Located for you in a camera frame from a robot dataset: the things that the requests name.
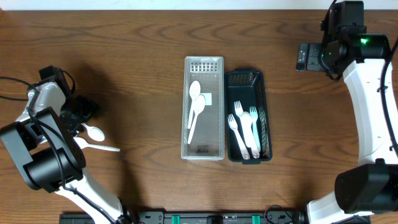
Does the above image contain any pale green plastic fork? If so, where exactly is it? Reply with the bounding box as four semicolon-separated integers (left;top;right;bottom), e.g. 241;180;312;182
249;106;261;152

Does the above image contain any white plastic fork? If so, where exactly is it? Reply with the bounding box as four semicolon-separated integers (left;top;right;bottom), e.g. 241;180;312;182
234;101;250;147
228;114;250;160

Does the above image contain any pinkish white plastic spoon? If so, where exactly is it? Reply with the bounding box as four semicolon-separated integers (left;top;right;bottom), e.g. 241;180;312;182
240;111;260;159

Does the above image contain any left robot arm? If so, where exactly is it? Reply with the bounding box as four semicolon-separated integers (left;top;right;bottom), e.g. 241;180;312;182
1;65;133;223

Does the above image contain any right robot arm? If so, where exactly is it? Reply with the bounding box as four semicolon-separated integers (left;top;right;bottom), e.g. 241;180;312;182
295;1;397;223

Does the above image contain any white spoon bowl down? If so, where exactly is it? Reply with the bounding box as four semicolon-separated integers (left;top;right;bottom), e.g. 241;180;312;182
81;123;105;142

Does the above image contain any white spoon lowest left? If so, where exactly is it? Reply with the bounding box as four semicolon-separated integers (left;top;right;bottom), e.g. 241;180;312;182
73;137;120;152

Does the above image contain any dark green perforated basket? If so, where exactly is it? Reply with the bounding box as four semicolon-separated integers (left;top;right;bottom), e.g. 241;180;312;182
224;68;272;165

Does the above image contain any clear perforated plastic basket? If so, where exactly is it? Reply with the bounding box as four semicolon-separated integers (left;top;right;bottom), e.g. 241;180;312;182
181;56;224;161

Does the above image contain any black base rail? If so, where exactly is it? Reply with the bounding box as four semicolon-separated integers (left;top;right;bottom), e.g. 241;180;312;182
58;208;307;224

